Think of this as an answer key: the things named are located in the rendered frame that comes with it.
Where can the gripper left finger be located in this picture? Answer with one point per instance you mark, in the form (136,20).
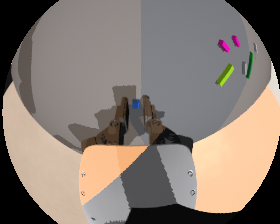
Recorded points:
(114,133)

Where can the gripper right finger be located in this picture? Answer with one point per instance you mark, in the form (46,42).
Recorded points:
(158,133)

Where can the small blue block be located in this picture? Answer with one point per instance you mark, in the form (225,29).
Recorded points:
(135,103)

